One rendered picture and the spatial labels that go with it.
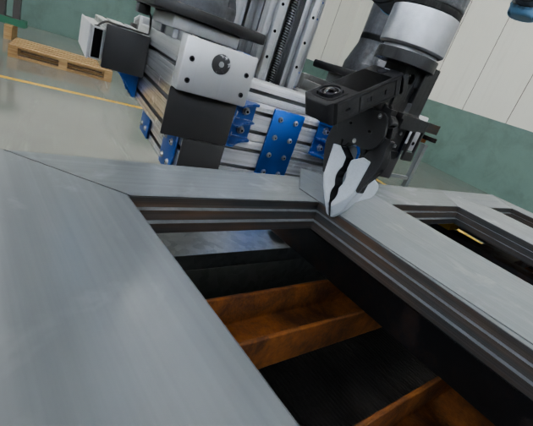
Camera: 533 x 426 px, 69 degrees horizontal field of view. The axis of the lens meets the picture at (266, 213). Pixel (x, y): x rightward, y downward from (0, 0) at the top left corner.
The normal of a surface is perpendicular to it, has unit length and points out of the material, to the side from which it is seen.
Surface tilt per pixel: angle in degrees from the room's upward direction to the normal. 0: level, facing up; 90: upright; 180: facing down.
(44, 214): 0
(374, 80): 29
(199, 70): 90
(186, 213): 90
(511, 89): 90
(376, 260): 90
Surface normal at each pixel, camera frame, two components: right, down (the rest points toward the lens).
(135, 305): 0.32, -0.88
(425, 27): -0.14, 0.32
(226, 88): 0.43, 0.47
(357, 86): -0.07, -0.77
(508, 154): -0.84, -0.08
